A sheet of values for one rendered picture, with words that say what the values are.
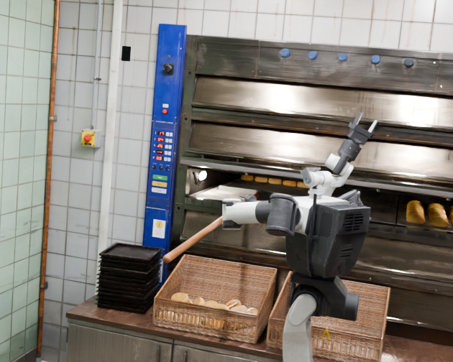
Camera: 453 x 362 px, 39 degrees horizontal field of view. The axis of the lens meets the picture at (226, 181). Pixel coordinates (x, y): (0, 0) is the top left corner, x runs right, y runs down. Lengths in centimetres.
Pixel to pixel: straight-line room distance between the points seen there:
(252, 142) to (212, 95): 35
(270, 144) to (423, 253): 100
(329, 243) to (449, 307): 128
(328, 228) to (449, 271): 120
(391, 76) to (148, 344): 187
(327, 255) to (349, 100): 121
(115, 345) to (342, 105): 174
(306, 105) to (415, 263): 102
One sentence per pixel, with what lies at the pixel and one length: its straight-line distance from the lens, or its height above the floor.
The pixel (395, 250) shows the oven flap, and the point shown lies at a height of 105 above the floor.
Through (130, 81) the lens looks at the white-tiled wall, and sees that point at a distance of 384.
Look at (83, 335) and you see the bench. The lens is 357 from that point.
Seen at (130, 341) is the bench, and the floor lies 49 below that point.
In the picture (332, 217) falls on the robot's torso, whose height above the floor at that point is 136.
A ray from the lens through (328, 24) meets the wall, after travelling 355.
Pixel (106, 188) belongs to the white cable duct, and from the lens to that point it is 391.
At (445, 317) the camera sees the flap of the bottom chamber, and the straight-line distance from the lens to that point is 367.
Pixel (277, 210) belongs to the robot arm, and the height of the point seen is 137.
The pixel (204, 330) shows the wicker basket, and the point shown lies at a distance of 334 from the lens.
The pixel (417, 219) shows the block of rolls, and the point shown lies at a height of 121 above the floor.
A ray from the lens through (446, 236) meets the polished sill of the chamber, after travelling 357.
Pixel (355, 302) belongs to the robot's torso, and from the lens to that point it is 272.
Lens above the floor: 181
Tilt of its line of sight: 8 degrees down
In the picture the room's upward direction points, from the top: 5 degrees clockwise
